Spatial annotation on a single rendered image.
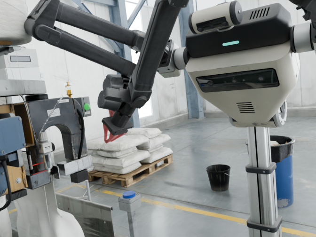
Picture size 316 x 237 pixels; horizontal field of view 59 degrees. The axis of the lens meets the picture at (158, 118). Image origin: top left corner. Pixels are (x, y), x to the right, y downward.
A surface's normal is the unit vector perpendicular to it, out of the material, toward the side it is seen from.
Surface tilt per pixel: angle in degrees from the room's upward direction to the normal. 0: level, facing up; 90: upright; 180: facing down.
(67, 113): 90
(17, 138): 90
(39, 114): 90
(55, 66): 90
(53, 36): 113
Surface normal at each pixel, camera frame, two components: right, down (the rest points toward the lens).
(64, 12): 0.77, 0.37
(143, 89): 0.16, 0.81
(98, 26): 0.60, 0.46
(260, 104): -0.39, 0.76
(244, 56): -0.47, -0.65
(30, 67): 0.79, -0.01
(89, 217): -0.60, 0.16
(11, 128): 0.97, -0.08
